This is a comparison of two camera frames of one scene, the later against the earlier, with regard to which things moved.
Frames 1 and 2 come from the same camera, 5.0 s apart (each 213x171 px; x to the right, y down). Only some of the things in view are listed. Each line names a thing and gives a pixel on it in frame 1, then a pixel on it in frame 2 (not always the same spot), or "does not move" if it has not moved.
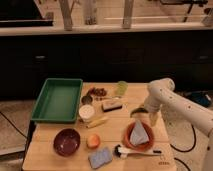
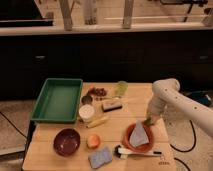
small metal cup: x=86 y=100 does not move
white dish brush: x=123 y=152 does not move
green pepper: x=138 y=110 to x=148 y=121
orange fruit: x=93 y=141 does not move
